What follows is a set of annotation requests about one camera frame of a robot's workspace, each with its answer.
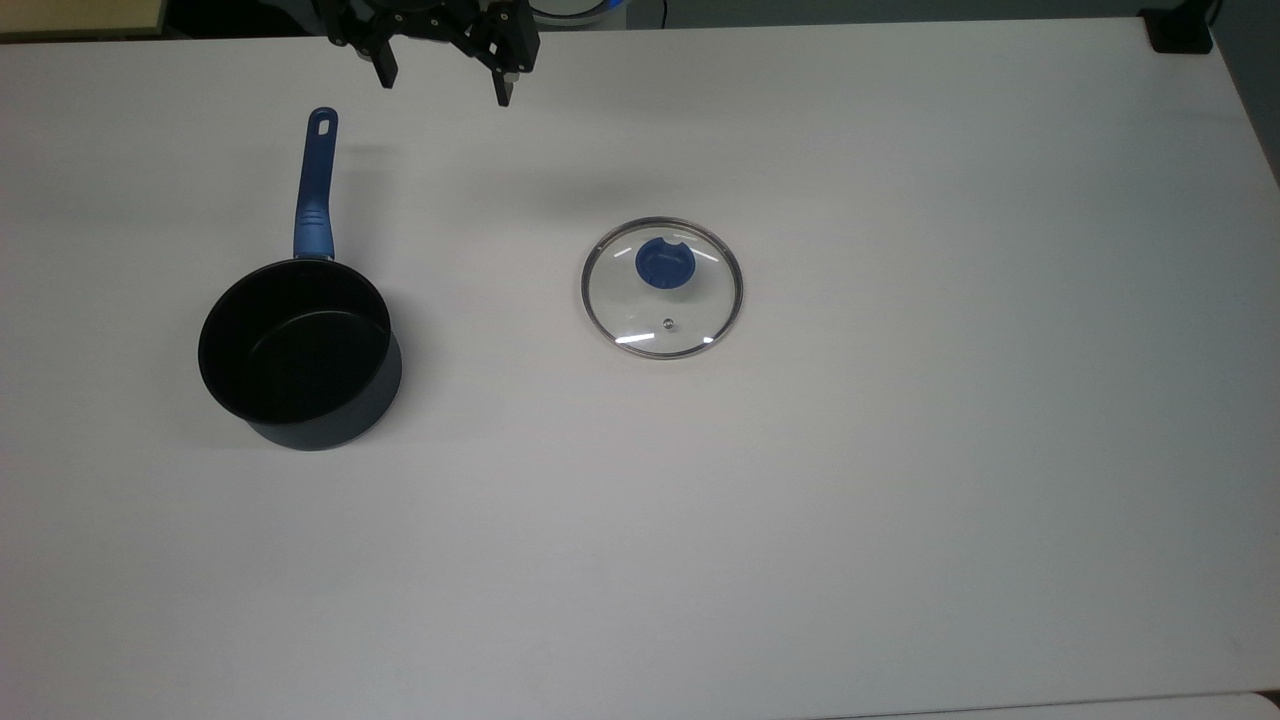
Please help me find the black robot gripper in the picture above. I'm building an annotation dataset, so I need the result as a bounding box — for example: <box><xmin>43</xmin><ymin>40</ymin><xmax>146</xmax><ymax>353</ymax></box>
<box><xmin>312</xmin><ymin>0</ymin><xmax>542</xmax><ymax>107</ymax></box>

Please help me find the glass lid with blue knob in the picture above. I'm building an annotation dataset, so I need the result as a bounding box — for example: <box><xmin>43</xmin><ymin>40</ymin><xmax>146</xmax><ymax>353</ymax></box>
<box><xmin>580</xmin><ymin>216</ymin><xmax>745</xmax><ymax>360</ymax></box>

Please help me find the beige wooden desk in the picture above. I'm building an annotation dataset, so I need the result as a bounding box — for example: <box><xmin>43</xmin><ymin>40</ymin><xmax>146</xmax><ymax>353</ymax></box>
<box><xmin>0</xmin><ymin>0</ymin><xmax>169</xmax><ymax>41</ymax></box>

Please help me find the black clamp-mounted pole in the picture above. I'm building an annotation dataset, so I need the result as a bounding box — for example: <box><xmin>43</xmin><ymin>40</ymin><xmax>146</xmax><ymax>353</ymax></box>
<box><xmin>1143</xmin><ymin>0</ymin><xmax>1217</xmax><ymax>55</ymax></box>

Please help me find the dark saucepan with blue handle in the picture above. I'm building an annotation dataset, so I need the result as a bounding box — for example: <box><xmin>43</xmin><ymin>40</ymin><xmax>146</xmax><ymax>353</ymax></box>
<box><xmin>197</xmin><ymin>107</ymin><xmax>404</xmax><ymax>452</ymax></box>

